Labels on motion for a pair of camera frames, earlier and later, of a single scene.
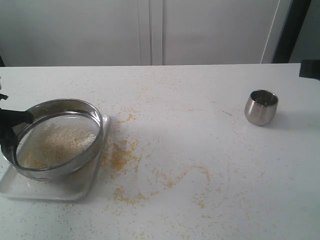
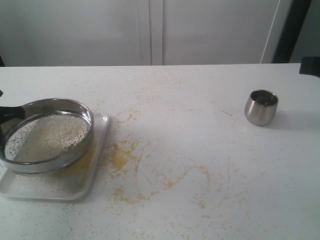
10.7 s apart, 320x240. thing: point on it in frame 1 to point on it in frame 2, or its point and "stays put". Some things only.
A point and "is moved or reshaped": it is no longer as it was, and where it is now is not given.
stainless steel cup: [260, 107] stays put
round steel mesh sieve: [63, 139] is moved or reshaped
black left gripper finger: [10, 118] to [7, 113]
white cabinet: [37, 33] stays put
